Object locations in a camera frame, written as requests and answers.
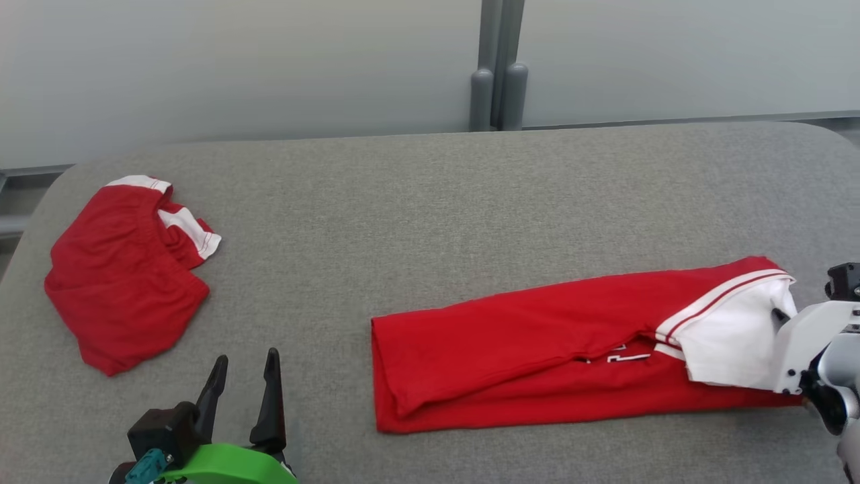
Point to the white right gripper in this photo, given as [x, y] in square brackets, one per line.
[806, 336]

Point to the grey wall base rail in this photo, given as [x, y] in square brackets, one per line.
[705, 119]
[27, 171]

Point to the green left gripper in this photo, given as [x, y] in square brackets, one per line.
[228, 467]

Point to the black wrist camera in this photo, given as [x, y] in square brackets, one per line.
[164, 430]
[845, 282]

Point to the grey slotted partition post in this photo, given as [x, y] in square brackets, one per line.
[500, 67]

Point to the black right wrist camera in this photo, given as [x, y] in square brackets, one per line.
[845, 282]

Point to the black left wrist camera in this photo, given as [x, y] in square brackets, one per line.
[164, 430]

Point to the red shorts with white stripe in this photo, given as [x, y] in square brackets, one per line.
[121, 282]

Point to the red jersey with number print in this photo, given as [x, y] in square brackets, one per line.
[524, 343]

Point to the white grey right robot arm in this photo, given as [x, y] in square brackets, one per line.
[836, 400]

